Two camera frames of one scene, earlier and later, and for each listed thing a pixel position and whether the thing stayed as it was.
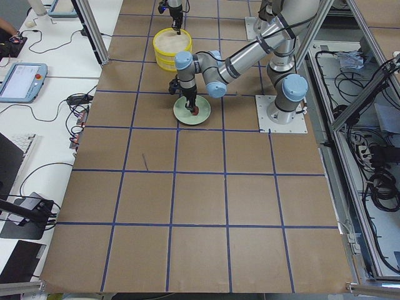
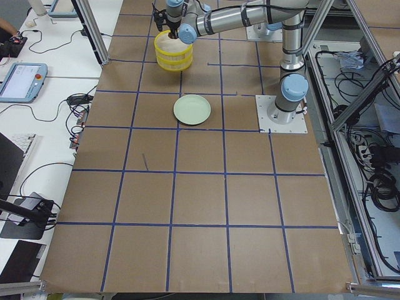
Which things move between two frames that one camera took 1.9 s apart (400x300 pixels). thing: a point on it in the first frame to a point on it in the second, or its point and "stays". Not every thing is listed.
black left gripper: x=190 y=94 to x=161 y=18
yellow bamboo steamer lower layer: x=165 y=62 stays
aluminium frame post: x=92 y=25 stays
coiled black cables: x=384 y=190 stays
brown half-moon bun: x=195 y=110 to x=172 y=36
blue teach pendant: x=24 y=82 stays
